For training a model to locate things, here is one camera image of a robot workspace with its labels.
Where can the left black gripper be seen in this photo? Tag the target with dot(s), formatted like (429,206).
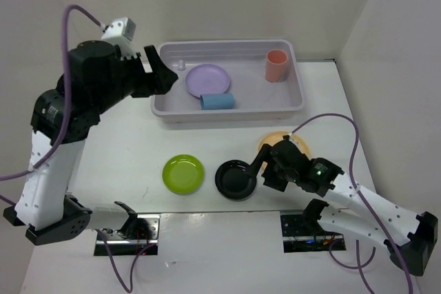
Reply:
(159,81)

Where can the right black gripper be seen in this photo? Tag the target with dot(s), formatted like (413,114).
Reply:
(269,180)

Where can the orange plastic plate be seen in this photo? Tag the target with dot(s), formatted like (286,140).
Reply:
(274,137)

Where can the black plastic plate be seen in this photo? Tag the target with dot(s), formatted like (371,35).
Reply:
(233,181)

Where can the purple plastic plate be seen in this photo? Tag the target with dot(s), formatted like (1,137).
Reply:
(207,79)

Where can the blue plastic cup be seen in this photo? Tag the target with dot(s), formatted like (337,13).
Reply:
(217,101)

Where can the green plastic plate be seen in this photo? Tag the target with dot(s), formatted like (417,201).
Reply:
(183,174)

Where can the red plastic cup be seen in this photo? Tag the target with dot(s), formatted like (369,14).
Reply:
(276,62)

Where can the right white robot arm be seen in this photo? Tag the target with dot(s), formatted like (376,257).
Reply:
(348,208)

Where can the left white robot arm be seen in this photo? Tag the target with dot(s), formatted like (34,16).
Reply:
(97,78)

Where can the lavender plastic bin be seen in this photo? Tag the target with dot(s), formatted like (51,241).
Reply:
(244,61)

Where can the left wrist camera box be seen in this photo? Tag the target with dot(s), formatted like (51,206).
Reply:
(122,27)

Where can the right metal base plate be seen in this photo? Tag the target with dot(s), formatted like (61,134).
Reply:
(298,238)

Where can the metal base plate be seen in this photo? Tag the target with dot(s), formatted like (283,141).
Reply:
(131,240)
(298,238)

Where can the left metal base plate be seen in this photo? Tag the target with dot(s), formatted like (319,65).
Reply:
(131,240)

